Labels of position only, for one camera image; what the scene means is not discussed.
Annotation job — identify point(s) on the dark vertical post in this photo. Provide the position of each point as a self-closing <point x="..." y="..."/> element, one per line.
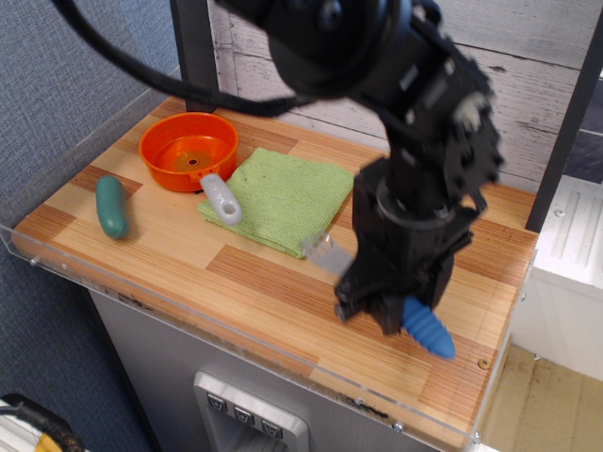
<point x="194" y="43"/>
<point x="575" y="112"/>

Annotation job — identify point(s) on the green folded cloth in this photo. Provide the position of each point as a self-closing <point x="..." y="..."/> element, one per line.
<point x="286" y="199"/>

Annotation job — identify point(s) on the blue handled metal fork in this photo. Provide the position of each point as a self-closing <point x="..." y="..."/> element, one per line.
<point x="419" y="321"/>

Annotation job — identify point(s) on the orange toy pot grey handle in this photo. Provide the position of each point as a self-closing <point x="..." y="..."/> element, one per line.
<point x="195" y="151"/>

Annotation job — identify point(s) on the dark right vertical post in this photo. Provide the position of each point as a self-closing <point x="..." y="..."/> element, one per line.
<point x="575" y="112"/>

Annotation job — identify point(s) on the black yellow object corner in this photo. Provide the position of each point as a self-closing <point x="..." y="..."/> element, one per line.
<point x="28" y="426"/>

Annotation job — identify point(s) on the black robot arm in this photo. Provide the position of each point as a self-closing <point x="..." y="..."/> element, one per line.
<point x="412" y="210"/>

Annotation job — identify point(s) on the dark left vertical post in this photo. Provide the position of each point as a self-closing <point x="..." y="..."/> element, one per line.
<point x="194" y="43"/>

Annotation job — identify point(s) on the white ribbed side appliance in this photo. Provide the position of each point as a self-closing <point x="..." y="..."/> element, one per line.
<point x="559" y="312"/>

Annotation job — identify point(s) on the green toy pickle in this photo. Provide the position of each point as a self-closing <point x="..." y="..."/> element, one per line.
<point x="111" y="208"/>

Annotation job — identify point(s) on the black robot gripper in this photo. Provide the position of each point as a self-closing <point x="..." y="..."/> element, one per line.
<point x="401" y="253"/>

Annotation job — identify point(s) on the grey cabinet button panel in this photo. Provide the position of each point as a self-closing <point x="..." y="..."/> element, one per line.
<point x="235" y="420"/>

